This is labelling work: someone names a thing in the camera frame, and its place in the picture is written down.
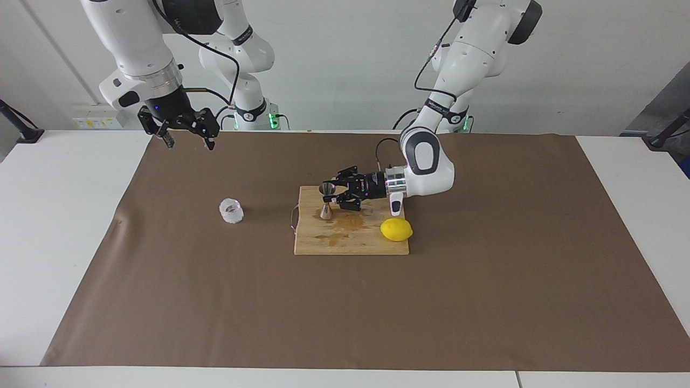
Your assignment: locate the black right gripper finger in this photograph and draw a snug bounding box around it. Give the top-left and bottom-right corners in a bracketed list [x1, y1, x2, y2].
[189, 108, 220, 150]
[138, 106, 175, 150]

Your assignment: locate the wooden cutting board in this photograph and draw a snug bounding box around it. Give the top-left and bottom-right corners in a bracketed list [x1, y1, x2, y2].
[290, 185, 410, 256]

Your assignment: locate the black base cable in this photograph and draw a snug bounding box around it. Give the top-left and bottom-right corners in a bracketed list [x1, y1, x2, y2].
[213, 104, 238, 131]
[392, 108, 432, 131]

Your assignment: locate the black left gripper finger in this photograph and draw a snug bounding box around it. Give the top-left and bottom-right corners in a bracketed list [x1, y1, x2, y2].
[322, 166, 359, 189]
[325, 194, 362, 211]

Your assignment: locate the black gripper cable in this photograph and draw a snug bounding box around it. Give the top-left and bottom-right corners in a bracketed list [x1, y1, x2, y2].
[375, 137, 402, 162]
[153, 0, 240, 106]

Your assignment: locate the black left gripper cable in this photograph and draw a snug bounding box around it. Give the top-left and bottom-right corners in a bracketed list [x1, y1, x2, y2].
[375, 137, 402, 162]

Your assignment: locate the black cable with metal connector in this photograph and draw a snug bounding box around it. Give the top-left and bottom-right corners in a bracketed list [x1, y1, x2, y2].
[414, 11, 465, 103]

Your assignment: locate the black left base cable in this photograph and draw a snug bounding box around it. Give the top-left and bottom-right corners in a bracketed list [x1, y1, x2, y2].
[392, 108, 432, 131]

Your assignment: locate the dark grey partition panel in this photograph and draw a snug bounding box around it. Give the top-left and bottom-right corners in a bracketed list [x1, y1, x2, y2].
[620, 62, 690, 138]

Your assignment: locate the yellow lemon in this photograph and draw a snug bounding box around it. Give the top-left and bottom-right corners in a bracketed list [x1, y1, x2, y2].
[380, 218, 414, 242]

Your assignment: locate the black right base cable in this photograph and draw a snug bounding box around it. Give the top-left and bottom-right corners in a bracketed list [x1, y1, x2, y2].
[213, 104, 238, 131]

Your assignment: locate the small clear glass cup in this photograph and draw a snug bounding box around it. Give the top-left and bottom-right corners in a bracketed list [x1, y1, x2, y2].
[219, 198, 244, 225]

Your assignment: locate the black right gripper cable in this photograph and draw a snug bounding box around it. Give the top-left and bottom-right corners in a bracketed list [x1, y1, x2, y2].
[153, 0, 240, 106]

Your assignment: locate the steel double jigger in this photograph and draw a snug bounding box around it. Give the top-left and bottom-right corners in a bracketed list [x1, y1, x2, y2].
[319, 182, 337, 220]

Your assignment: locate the brown paper table mat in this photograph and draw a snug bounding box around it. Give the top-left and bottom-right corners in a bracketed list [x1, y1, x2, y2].
[40, 131, 690, 372]

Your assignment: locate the white wall socket box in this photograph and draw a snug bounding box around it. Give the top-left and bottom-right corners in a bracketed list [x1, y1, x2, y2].
[72, 103, 127, 130]

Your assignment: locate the black camera stand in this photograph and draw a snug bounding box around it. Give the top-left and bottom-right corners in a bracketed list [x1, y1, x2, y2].
[644, 108, 690, 150]
[0, 99, 45, 144]

